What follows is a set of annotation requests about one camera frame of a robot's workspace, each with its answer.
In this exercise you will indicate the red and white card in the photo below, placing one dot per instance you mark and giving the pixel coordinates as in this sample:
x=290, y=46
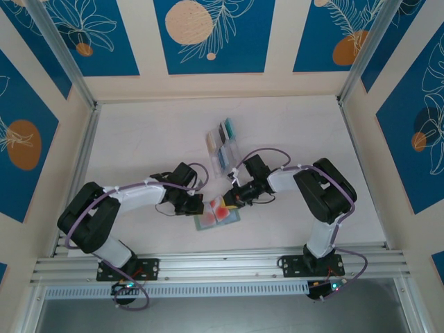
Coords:
x=209, y=215
x=223, y=212

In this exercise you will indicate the blue floral wall panel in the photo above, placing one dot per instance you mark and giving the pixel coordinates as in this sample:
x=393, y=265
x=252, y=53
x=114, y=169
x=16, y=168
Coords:
x=14, y=97
x=104, y=55
x=312, y=34
x=243, y=52
x=399, y=166

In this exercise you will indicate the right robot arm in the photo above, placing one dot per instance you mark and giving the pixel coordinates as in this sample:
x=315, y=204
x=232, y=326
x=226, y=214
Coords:
x=326, y=194

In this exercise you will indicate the green card holder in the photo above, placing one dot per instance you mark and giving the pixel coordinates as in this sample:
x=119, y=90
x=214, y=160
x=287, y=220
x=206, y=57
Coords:
x=201, y=226

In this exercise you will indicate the black card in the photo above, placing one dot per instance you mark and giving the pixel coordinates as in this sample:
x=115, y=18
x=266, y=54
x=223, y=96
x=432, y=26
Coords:
x=221, y=133

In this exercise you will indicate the clear acrylic card rack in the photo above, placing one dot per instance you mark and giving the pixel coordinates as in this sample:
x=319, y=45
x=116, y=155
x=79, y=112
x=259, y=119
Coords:
x=219, y=174

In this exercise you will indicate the aluminium side rail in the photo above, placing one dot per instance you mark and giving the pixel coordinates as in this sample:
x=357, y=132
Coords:
x=346, y=121
x=83, y=152

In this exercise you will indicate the small circuit board green LED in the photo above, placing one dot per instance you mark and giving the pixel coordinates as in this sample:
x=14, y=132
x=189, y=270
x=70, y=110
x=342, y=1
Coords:
x=126, y=286
x=329, y=287

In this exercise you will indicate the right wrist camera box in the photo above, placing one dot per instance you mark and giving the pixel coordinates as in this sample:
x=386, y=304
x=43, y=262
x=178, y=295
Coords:
x=234, y=175

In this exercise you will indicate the aluminium corner post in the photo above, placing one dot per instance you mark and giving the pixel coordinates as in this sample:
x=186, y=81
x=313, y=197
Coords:
x=62, y=52
x=378, y=41

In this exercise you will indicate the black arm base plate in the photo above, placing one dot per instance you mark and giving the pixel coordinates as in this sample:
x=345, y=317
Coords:
x=149, y=268
x=291, y=265

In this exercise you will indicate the beige card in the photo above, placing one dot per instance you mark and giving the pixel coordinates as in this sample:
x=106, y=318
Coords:
x=210, y=143

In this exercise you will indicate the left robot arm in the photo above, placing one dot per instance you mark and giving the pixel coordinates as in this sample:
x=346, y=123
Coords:
x=90, y=222

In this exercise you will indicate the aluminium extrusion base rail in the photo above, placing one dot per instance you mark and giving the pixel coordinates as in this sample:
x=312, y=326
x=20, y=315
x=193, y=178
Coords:
x=225, y=265

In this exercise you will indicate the teal card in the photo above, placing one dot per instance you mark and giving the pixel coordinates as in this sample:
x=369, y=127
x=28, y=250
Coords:
x=229, y=127

